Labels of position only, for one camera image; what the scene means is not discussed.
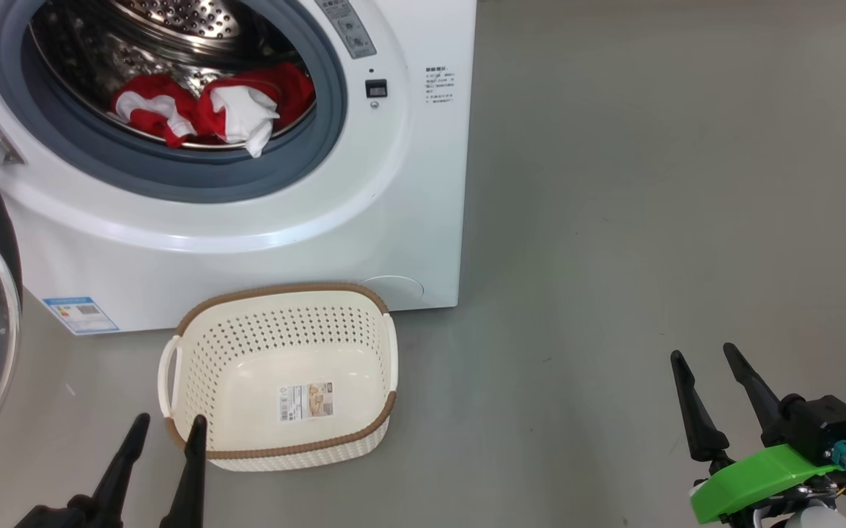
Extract blue energy label sticker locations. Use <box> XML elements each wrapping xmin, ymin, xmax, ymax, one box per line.
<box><xmin>43</xmin><ymin>296</ymin><xmax>120</xmax><ymax>336</ymax></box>

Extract white front-load washing machine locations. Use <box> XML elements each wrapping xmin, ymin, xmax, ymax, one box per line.
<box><xmin>0</xmin><ymin>0</ymin><xmax>478</xmax><ymax>336</ymax></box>

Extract grey warning label sticker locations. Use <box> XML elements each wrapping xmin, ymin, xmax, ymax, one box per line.
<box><xmin>315</xmin><ymin>0</ymin><xmax>378</xmax><ymax>59</ymax></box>

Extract printed product label sticker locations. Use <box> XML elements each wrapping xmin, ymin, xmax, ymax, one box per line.
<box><xmin>279</xmin><ymin>381</ymin><xmax>334</xmax><ymax>422</ymax></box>

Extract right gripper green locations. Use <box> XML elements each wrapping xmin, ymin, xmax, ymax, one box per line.
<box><xmin>671</xmin><ymin>342</ymin><xmax>843</xmax><ymax>526</ymax></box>

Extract round drain filter cover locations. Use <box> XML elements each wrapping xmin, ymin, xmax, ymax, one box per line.
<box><xmin>359</xmin><ymin>275</ymin><xmax>424</xmax><ymax>301</ymax></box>

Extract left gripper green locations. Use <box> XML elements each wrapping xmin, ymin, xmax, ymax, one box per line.
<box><xmin>16</xmin><ymin>413</ymin><xmax>208</xmax><ymax>528</ymax></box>

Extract red and white garment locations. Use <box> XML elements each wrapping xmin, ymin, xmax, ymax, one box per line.
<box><xmin>111</xmin><ymin>62</ymin><xmax>316</xmax><ymax>158</ymax></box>

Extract cream perforated laundry basket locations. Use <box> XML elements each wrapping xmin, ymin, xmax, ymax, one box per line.
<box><xmin>158</xmin><ymin>282</ymin><xmax>399</xmax><ymax>472</ymax></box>

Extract printed text label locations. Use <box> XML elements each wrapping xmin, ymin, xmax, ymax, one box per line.
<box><xmin>425</xmin><ymin>66</ymin><xmax>457</xmax><ymax>105</ymax></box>

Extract stainless steel washer drum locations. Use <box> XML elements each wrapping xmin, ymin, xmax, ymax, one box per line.
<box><xmin>27</xmin><ymin>0</ymin><xmax>317</xmax><ymax>151</ymax></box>

